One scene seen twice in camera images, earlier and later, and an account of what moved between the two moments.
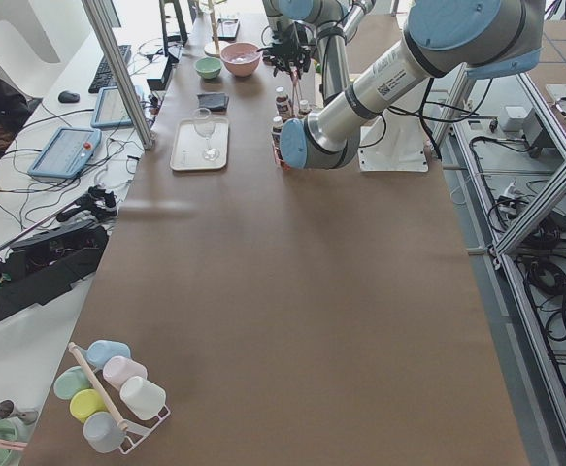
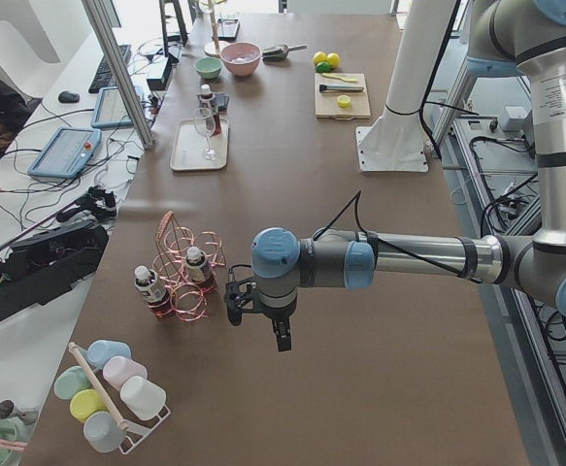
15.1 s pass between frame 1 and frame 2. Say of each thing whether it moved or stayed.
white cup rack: stayed
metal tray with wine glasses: stayed
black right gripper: moved
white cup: stayed
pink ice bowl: stayed
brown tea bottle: moved
